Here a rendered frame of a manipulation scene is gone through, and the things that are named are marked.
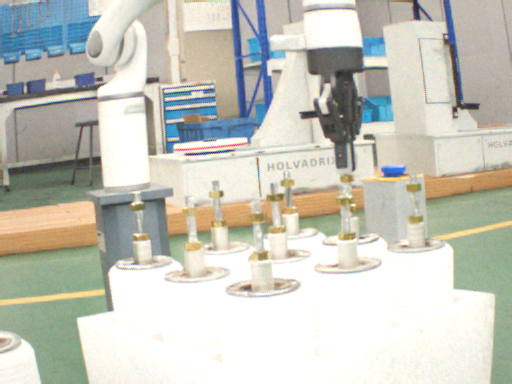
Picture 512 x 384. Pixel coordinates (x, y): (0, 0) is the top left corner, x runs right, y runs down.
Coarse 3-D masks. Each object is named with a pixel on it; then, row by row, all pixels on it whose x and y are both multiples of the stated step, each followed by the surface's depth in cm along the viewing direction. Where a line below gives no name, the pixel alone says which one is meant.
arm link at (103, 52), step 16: (128, 0) 138; (144, 0) 137; (160, 0) 138; (112, 16) 142; (128, 16) 140; (96, 32) 146; (112, 32) 143; (96, 48) 146; (112, 48) 144; (96, 64) 148; (112, 64) 148
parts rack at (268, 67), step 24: (384, 0) 698; (408, 0) 708; (264, 24) 596; (240, 48) 649; (264, 48) 597; (456, 48) 662; (240, 72) 652; (264, 72) 599; (240, 96) 651; (264, 96) 603
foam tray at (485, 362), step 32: (96, 320) 101; (416, 320) 89; (448, 320) 89; (480, 320) 94; (96, 352) 99; (128, 352) 91; (160, 352) 86; (192, 352) 85; (320, 352) 84; (352, 352) 80; (384, 352) 82; (416, 352) 86; (448, 352) 90; (480, 352) 94
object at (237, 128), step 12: (216, 120) 605; (228, 120) 556; (240, 120) 560; (252, 120) 564; (180, 132) 586; (192, 132) 566; (204, 132) 551; (216, 132) 555; (228, 132) 558; (240, 132) 562; (252, 132) 566
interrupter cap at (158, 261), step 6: (132, 258) 103; (156, 258) 103; (162, 258) 103; (168, 258) 102; (120, 264) 100; (126, 264) 100; (132, 264) 101; (156, 264) 98; (162, 264) 98; (168, 264) 99
